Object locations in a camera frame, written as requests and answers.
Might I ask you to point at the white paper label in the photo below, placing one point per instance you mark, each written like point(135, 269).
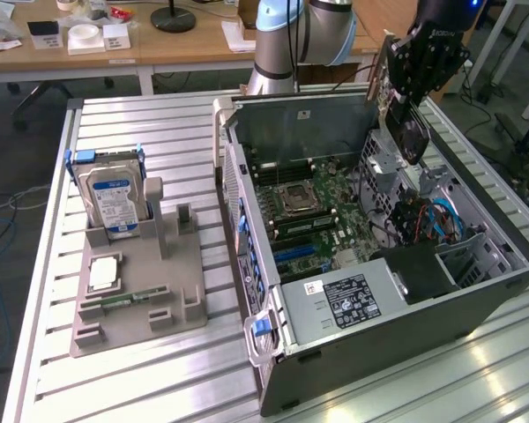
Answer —
point(4, 45)

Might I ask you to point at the blue expansion slot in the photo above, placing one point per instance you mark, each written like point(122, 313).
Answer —
point(296, 254)

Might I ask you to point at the white desk frame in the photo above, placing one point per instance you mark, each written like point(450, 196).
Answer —
point(502, 39)

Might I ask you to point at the brown cardboard box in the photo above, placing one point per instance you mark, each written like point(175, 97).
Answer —
point(247, 13)

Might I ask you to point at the open black PC case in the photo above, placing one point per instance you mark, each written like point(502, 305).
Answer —
point(379, 352)

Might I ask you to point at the graphics card with black fan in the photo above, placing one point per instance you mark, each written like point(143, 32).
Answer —
point(411, 132)

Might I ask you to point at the green motherboard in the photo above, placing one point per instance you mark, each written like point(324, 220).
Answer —
point(330, 194)

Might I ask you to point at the green RAM stick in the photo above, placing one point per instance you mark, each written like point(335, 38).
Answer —
point(128, 300)

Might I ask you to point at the wooden desk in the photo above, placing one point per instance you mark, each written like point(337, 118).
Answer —
point(167, 48)

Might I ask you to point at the white box with black top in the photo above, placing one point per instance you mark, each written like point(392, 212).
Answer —
point(46, 35)

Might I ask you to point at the silver CPU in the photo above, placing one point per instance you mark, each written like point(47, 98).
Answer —
point(104, 274)

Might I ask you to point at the white tape roll on box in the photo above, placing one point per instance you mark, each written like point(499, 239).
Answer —
point(84, 37)

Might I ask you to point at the black round lamp base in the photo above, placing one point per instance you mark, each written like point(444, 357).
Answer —
point(173, 20)

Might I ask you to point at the beige tape roll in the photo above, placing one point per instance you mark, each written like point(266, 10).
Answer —
point(66, 4)

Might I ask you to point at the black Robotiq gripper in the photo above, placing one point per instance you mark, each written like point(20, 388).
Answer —
point(427, 48)

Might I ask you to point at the red packet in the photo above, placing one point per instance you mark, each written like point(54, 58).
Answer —
point(120, 14)

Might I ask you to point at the installed RAM stick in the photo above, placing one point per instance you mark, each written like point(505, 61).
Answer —
point(306, 225)

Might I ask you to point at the metal disk bay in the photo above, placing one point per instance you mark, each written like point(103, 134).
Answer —
point(471, 260)

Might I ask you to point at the grey parts rack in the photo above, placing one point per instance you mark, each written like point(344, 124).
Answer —
point(158, 308)

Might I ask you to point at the plain white box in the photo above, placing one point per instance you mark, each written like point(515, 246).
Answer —
point(115, 37)

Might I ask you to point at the CPU socket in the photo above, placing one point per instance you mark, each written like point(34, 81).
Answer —
point(296, 198)

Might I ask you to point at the grey power supply unit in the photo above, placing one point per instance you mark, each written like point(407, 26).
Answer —
point(344, 299)

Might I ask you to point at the hard disk in blue carrier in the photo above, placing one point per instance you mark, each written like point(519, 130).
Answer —
point(110, 198)

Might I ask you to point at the stack of white papers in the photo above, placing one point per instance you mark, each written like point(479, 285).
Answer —
point(238, 37)

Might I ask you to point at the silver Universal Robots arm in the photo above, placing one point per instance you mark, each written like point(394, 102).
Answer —
point(282, 53)

